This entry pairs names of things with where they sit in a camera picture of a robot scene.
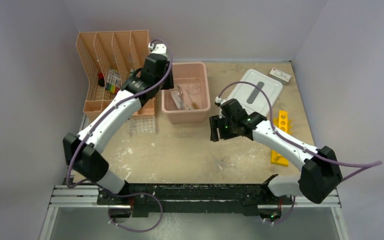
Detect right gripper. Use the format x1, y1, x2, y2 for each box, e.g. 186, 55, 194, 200
210, 114, 240, 143

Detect metal crucible tongs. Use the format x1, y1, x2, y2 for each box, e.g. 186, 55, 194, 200
176, 85, 192, 110

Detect small glass beaker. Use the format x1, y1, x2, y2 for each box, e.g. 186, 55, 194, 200
187, 84, 202, 96

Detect pink plastic bin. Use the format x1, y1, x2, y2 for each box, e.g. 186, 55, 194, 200
161, 62, 211, 124

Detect white plastic lid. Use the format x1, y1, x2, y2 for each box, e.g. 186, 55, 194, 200
226, 69, 283, 117

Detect clear glass funnel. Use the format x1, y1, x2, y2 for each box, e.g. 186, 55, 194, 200
209, 152, 227, 172

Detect clear acrylic tube rack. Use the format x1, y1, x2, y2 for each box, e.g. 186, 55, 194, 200
128, 115, 157, 136

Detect yellow test tube rack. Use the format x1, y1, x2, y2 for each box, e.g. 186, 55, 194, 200
270, 110, 294, 168

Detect clear plastic bag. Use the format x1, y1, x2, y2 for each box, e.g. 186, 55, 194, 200
170, 91, 184, 110

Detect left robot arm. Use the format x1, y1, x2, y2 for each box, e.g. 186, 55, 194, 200
62, 52, 174, 205

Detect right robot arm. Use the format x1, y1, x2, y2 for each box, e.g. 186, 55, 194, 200
209, 99, 343, 204

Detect coloured marker pack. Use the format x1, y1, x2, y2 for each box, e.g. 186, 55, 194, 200
105, 68, 122, 94

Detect peach desk organizer rack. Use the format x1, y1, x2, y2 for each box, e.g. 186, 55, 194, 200
75, 30, 151, 121

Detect red black bottle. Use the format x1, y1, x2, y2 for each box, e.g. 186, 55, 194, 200
97, 72, 106, 87

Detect white slide box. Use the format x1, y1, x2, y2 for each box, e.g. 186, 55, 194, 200
269, 67, 292, 85

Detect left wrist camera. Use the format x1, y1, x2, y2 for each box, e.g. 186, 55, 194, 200
148, 43, 169, 58

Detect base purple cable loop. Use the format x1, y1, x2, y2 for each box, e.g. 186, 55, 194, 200
107, 190, 165, 233

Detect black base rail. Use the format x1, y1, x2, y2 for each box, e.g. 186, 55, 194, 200
97, 180, 293, 219

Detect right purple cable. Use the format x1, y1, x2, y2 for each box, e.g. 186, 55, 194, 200
216, 82, 384, 181

